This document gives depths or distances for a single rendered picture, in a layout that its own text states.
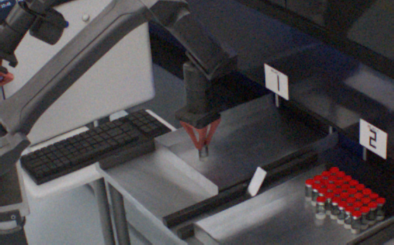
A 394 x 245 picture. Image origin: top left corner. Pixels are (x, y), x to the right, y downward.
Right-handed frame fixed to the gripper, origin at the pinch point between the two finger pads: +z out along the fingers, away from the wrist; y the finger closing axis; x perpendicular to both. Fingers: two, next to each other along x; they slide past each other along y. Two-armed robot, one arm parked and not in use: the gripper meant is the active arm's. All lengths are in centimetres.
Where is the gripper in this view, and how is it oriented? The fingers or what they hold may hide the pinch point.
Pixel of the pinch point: (202, 143)
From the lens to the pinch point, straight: 196.7
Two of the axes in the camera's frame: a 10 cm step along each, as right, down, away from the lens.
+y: 6.7, -3.9, 6.2
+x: -7.3, -2.8, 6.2
